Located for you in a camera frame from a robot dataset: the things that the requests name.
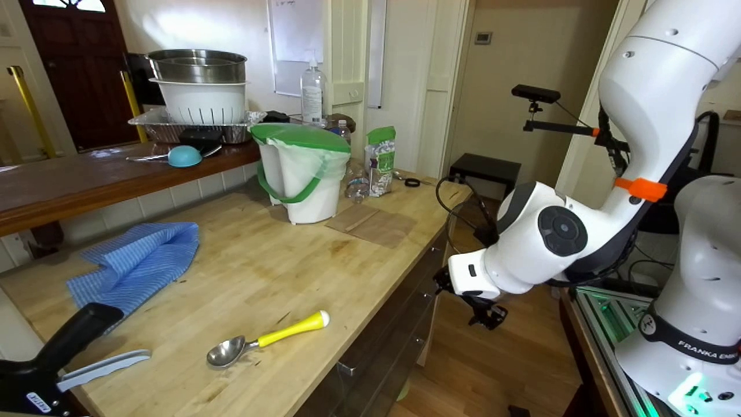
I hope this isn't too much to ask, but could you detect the drawer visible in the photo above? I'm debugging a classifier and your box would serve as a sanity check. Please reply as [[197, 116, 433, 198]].
[[342, 284, 442, 417], [337, 229, 451, 378]]

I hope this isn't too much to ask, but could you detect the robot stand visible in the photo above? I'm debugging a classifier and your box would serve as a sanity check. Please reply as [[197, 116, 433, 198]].
[[558, 286, 687, 417]]

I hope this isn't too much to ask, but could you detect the brown paper sheet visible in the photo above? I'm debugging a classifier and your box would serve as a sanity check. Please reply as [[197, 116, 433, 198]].
[[324, 204, 418, 249]]

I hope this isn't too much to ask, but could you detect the black box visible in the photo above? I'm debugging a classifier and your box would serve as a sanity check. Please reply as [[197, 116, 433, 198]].
[[449, 153, 522, 199]]

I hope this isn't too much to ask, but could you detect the crushed clear plastic bottle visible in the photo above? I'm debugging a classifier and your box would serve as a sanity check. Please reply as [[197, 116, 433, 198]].
[[345, 160, 371, 204]]

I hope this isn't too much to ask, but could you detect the green and white packet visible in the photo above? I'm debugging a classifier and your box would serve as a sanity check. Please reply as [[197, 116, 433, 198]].
[[365, 126, 398, 198]]

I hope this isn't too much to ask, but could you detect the white bin with green lid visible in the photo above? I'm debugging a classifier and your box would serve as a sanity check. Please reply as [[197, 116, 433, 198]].
[[250, 123, 352, 225]]

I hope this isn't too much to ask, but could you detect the clear pump bottle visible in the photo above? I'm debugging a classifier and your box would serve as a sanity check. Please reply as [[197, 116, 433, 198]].
[[300, 57, 328, 127]]

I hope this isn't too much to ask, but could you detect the whiteboard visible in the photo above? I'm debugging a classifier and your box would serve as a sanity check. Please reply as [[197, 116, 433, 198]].
[[267, 0, 325, 98]]

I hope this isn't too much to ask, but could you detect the blue ladle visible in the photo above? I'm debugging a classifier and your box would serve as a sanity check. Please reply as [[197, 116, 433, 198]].
[[126, 145, 203, 169]]

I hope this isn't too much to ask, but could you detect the white colander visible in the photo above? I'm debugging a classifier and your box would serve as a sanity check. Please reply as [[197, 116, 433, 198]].
[[149, 78, 248, 126]]

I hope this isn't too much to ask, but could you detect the blue striped cloth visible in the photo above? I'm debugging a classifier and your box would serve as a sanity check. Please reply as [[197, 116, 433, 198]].
[[65, 222, 200, 335]]

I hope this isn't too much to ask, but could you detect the steel bowl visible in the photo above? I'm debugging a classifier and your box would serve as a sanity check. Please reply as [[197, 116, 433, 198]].
[[145, 49, 248, 85]]

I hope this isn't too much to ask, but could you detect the foil tray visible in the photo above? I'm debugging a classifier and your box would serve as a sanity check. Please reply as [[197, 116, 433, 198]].
[[128, 107, 267, 145]]

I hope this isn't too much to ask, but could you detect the dark wooden ledge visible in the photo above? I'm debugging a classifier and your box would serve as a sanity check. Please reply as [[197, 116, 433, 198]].
[[0, 141, 262, 237]]

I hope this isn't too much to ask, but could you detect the dark wooden door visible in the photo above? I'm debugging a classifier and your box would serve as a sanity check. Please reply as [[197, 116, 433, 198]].
[[19, 0, 141, 153]]

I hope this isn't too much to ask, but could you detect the yellow handled ice cream scoop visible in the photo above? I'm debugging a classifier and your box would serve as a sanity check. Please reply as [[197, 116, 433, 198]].
[[207, 310, 331, 370]]

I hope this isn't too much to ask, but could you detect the camera on mount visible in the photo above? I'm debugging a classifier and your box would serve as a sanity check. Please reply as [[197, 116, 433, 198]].
[[511, 85, 603, 137]]

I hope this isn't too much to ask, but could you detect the yellow rail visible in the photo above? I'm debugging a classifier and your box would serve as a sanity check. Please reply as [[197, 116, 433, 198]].
[[7, 65, 57, 159], [119, 71, 149, 144]]

